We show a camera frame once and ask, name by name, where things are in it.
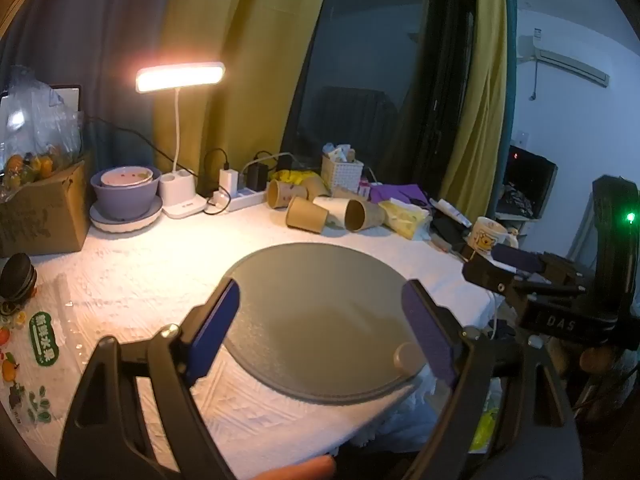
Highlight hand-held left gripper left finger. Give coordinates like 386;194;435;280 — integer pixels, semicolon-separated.
55;277;241;480

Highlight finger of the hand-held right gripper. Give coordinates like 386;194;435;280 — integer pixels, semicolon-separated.
492;244;585;288
461;252;587;311

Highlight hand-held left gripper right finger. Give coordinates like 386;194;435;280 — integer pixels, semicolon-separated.
401;279;587;480

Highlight brown paper cup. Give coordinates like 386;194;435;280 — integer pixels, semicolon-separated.
304;176;332;202
344;199;387;233
266;180;312;210
285;196;330;234

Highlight white paper cup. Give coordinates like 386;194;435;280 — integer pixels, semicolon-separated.
312;196;352;229

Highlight person's right hand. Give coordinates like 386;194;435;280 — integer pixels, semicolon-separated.
579;345;619;377

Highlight person's left hand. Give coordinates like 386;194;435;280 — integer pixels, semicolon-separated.
252;454;337;480

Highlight white cartoon mug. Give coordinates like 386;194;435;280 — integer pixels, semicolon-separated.
467;216;519;262

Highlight black wallet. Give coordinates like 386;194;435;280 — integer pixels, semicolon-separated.
429;216;472;257

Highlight white tube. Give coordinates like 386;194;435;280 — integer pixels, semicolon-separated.
429;198;473;228

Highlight black monitor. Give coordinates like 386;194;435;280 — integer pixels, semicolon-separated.
492;145;559;222

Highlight white textured tablecloth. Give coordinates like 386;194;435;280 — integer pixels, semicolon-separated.
0;195;501;480

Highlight yellow packet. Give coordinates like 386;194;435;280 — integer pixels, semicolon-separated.
378;198;432;241

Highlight grey round mat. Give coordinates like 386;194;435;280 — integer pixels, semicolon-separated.
218;242;442;403

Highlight purple cloth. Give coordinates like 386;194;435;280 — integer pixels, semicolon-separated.
369;183;432;209

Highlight white power strip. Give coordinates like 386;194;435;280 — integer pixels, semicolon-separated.
205;187;267;214

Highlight white and purple plate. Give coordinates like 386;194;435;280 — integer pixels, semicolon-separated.
89;195;165;237

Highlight purple bowl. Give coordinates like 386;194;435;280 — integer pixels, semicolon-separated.
91;165;163;221

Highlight white woven basket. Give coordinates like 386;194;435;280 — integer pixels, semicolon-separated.
321;143;365;194

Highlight yellow cloth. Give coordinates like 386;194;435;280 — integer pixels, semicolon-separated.
272;169;322;187

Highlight yellow curtain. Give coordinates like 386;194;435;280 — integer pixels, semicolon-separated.
439;0;509;220
151;0;337;197

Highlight white inner bowl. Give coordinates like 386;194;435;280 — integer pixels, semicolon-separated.
100;166;154;189

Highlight fruit printed plastic bag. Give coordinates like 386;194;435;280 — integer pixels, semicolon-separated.
0;274;97;427

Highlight white air conditioner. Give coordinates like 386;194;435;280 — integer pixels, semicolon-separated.
516;35;611;89

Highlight black round case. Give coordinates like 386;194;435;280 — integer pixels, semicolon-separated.
0;252;39;304

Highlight cardboard box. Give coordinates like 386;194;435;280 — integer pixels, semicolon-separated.
0;160;92;259

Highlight dark window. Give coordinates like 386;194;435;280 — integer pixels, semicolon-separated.
279;0;477;207

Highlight white desk lamp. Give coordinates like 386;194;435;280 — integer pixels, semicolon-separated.
135;61;226;219

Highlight clear plastic fruit bag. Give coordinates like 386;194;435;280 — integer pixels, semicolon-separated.
0;65;85;202

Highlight grey curtain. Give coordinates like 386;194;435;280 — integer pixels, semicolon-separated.
0;0;193;173

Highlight black cable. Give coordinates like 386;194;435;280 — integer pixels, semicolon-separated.
82;116;197;177

